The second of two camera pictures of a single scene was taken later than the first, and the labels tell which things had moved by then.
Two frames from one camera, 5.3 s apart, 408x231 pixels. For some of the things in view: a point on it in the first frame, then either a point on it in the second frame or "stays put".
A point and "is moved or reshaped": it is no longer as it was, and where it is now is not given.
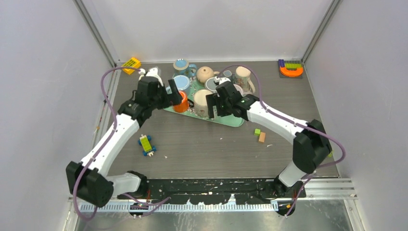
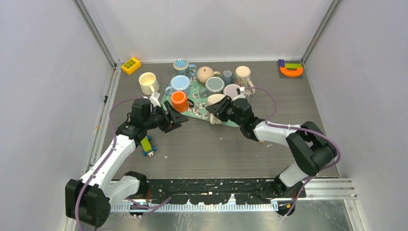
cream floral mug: x=200 y=103 is moved or reshaped
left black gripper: x=167 y=101 → x=178 y=118
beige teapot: x=204 y=72 stays put
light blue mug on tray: x=183 y=83 stays put
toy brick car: x=147 y=149 stays put
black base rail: x=250 y=191 stays put
